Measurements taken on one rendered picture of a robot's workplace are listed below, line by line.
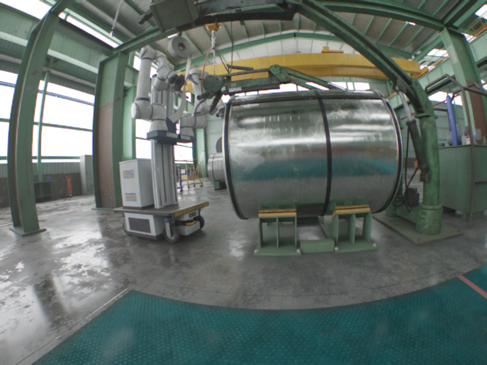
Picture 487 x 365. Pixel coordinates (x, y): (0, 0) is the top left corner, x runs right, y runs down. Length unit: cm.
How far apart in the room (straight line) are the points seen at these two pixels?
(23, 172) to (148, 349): 313
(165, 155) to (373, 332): 230
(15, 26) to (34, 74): 778
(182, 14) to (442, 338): 184
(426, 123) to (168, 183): 265
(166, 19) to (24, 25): 1082
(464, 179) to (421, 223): 92
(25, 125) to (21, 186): 90
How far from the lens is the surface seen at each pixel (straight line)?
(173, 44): 135
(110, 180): 491
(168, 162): 235
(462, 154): 272
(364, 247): 168
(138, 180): 218
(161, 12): 123
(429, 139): 202
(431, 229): 205
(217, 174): 706
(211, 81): 167
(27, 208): 360
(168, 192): 234
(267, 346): 85
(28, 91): 386
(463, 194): 274
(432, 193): 203
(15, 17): 1186
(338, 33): 161
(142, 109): 195
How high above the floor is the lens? 65
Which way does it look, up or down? 4 degrees down
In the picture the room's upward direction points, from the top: 4 degrees counter-clockwise
